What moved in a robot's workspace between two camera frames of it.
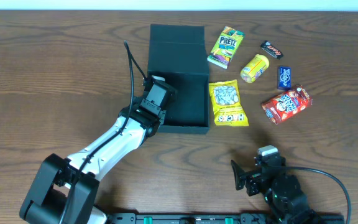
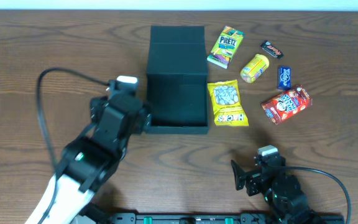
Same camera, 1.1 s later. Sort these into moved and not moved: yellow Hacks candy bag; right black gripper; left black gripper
Moved: left black gripper
Not moved: right black gripper; yellow Hacks candy bag
